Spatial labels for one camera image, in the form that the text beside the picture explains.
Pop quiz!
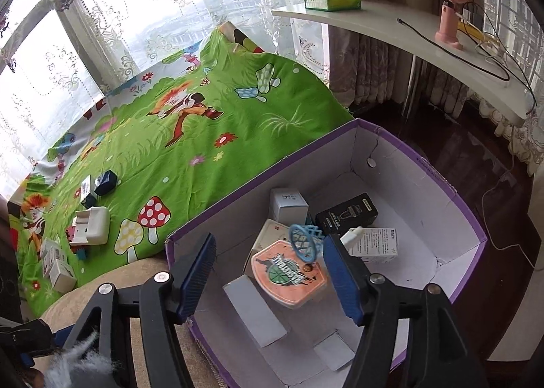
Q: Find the white red medicine box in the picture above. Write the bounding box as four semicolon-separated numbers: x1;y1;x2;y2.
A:
40;238;67;278

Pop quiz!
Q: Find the white lace curtain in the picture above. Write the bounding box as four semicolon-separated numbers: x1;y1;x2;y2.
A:
1;0;330;197

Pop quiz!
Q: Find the white basketball hoop toy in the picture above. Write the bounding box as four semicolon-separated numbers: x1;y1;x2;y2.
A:
244;219;329;309

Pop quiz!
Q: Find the dark blue small box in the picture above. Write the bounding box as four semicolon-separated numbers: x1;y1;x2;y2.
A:
94;170;118;197

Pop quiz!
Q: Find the brown drape curtain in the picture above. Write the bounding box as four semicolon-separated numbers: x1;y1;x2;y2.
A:
323;0;486;118

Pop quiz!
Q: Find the small white cube box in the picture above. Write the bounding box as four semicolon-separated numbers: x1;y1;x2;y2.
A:
268;188;309;226

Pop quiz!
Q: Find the black product box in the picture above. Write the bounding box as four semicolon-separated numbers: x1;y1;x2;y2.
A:
314;193;379;236

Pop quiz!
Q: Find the green cartoon tablecloth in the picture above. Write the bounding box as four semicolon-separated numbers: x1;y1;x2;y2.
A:
8;30;351;315

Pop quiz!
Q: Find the white curved shelf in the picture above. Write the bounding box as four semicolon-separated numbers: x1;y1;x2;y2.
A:
272;1;530;127

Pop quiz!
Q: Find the purple cardboard storage box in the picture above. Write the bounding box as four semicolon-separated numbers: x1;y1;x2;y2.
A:
166;119;486;387

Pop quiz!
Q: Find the white barcode medicine box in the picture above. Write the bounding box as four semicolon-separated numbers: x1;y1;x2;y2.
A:
79;175;98;209

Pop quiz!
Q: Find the beige plush cushion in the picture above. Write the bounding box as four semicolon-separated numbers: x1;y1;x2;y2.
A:
40;253;219;387

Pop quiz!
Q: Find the white label box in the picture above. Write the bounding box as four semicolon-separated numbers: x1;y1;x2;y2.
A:
49;259;77;294

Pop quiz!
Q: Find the white box with text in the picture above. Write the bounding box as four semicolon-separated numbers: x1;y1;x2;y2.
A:
347;227;398;263

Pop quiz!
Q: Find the white dental box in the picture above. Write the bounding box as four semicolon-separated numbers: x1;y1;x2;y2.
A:
69;207;110;247

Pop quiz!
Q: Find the black cable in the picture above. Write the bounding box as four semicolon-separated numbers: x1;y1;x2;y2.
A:
396;0;539;108

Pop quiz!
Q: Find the large silver grey box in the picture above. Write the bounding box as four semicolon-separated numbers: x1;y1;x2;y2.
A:
223;275;289;349

